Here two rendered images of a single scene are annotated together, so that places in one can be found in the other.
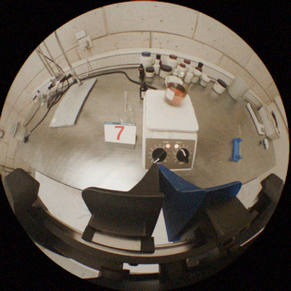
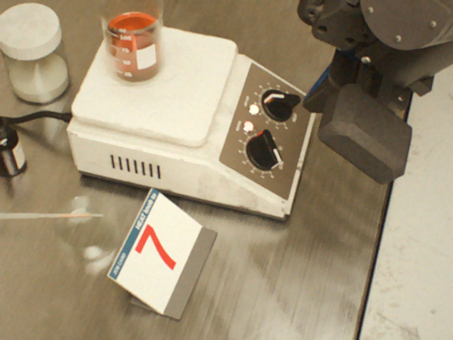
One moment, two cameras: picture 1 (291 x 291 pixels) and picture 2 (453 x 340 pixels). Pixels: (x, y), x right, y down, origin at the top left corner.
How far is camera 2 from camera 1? 56 cm
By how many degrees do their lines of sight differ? 35
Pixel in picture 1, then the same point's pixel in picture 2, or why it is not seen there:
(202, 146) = (259, 59)
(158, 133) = (216, 132)
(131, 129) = (163, 210)
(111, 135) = (156, 280)
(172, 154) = (268, 127)
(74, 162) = not seen: outside the picture
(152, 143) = (234, 153)
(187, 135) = (236, 75)
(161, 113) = (171, 102)
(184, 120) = (203, 63)
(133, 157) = (240, 239)
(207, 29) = not seen: outside the picture
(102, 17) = not seen: outside the picture
